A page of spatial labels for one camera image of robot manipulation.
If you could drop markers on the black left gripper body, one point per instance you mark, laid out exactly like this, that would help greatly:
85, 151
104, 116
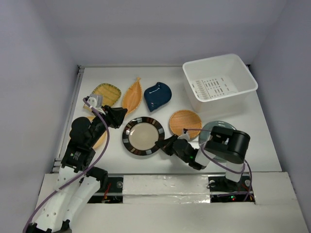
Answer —
99, 124

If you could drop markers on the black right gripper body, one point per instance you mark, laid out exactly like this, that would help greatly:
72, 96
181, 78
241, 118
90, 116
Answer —
185, 160

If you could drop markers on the teal round ceramic plate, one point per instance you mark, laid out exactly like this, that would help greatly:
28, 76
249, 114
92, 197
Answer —
205, 133

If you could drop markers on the striped rim round plate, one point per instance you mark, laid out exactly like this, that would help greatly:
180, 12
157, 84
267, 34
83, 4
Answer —
140, 135

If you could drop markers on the orange woven round plate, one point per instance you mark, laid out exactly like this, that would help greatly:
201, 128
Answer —
185, 119

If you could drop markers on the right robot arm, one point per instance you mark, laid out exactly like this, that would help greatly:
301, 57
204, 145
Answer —
224, 147

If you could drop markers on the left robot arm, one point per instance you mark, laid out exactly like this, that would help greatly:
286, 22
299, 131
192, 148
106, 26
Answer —
78, 178

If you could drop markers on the white plastic bin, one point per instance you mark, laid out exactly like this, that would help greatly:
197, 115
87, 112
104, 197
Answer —
218, 82

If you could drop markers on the yellow round plate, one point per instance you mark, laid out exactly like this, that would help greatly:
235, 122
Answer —
101, 140

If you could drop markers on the yellow green bamboo-pattern plate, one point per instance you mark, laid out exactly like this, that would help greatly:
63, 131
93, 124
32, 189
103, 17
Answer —
110, 94

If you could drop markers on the orange leaf-shaped plate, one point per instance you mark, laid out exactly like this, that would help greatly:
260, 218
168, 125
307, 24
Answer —
132, 97

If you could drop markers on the dark blue leaf dish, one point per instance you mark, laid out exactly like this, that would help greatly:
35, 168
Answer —
157, 95

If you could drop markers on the white front panel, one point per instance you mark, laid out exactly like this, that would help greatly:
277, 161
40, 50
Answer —
182, 204

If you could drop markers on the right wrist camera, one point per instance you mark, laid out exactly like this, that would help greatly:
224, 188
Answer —
185, 136

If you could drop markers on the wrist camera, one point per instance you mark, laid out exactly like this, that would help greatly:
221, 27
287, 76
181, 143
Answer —
185, 136
95, 100

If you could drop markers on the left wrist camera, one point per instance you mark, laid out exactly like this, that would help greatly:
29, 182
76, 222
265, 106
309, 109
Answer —
95, 100

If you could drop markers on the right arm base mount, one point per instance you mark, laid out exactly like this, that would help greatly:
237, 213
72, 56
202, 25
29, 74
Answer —
223, 190

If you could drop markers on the aluminium side rail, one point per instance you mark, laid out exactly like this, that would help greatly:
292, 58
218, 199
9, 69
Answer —
65, 133

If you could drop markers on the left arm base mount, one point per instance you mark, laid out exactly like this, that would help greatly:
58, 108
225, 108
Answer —
111, 193

